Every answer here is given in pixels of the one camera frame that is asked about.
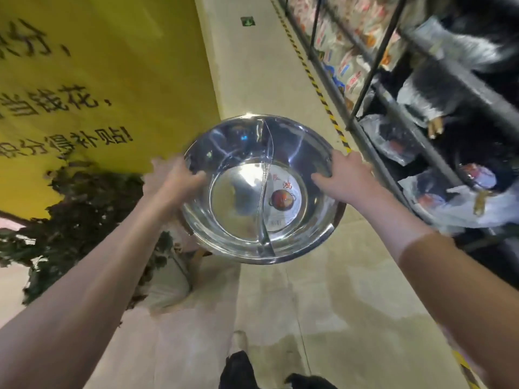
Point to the person's right hand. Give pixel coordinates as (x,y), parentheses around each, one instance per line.
(357,182)

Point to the person's left forearm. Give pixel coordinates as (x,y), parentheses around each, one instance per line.
(85,295)

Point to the person's right black shoe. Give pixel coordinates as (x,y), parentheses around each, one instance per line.
(310,381)

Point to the person's left black shoe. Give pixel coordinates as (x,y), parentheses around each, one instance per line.
(238,370)

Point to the person's black shoe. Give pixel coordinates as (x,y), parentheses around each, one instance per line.
(238,370)
(310,381)

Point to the dark green potted plant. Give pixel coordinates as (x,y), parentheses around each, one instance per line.
(77,222)

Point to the grey metal shelf rack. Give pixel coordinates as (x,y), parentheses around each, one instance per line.
(425,129)

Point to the round paper label sticker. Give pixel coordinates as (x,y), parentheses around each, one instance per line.
(283,202)

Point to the row of white food packets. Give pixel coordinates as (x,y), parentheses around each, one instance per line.
(348,44)

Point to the person's left thumb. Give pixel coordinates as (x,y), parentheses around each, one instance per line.
(194,181)

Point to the black pan in plastic bag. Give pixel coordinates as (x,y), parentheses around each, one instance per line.
(391,139)
(466,190)
(454,44)

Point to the divided stainless steel hot pot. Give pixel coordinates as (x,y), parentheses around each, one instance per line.
(243,222)

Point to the person's right forearm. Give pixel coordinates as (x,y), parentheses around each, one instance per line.
(446,279)

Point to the person's right thumb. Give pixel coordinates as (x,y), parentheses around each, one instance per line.
(326,183)

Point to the person's left hand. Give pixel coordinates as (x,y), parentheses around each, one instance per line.
(170,186)

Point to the yellow banner with black lettering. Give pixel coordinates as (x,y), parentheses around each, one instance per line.
(89,85)

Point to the white plant pot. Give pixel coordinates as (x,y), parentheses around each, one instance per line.
(168,283)

